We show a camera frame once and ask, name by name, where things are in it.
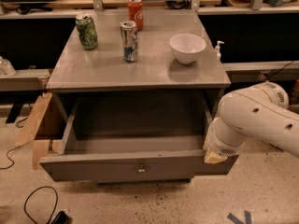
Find grey top drawer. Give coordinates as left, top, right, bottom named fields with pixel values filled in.
left=40, top=93, right=237, bottom=183

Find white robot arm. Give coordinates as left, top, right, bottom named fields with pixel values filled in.
left=204, top=81, right=299, bottom=164

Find grey drawer cabinet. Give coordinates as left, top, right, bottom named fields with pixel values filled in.
left=45, top=8, right=232, bottom=185

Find white pump bottle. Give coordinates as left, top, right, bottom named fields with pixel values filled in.
left=215, top=40, right=225, bottom=61

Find white bowl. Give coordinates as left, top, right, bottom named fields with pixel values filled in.
left=169, top=34, right=206, bottom=64

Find silver blue energy can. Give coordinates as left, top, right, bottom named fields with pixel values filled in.
left=121, top=21, right=138, bottom=63

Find notched wooden block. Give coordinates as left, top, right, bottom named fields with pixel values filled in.
left=32, top=140, right=62, bottom=170

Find orange soda can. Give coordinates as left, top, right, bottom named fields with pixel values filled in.
left=128, top=0, right=144, bottom=31

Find green soda can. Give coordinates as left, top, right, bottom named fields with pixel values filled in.
left=76, top=13, right=98, bottom=49

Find wooden plank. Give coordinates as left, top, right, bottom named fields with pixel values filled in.
left=14, top=92, right=52, bottom=147

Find black floor cable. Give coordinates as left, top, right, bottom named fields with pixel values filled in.
left=23, top=186, right=68, bottom=224

